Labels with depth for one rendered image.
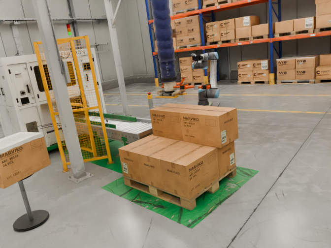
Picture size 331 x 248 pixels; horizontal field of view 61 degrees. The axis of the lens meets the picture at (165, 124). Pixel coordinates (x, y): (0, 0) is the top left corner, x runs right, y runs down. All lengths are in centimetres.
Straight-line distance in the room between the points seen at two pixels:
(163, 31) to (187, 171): 184
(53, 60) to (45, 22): 49
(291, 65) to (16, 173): 915
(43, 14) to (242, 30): 816
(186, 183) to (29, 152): 176
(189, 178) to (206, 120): 75
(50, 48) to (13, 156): 162
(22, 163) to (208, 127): 212
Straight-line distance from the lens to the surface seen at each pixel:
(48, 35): 424
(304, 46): 1187
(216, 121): 334
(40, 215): 385
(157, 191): 357
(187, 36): 1224
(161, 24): 382
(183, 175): 310
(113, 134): 472
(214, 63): 467
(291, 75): 1065
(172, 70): 386
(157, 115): 399
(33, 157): 347
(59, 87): 424
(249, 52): 1249
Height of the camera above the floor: 179
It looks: 15 degrees down
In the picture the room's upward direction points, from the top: 8 degrees counter-clockwise
